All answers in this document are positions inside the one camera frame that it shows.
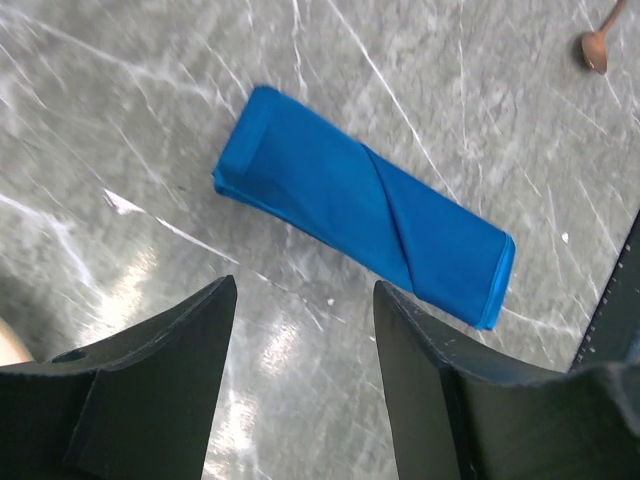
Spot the cream divided plate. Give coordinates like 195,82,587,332
0,319,34,366

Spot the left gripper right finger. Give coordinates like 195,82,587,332
373,281,639,479

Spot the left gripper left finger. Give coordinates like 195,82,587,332
1,276,237,479

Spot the blue cloth napkin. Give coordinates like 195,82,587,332
213,86,515,330

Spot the wooden spoon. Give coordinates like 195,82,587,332
580,0,628,75

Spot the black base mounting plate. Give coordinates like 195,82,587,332
570,215,640,370

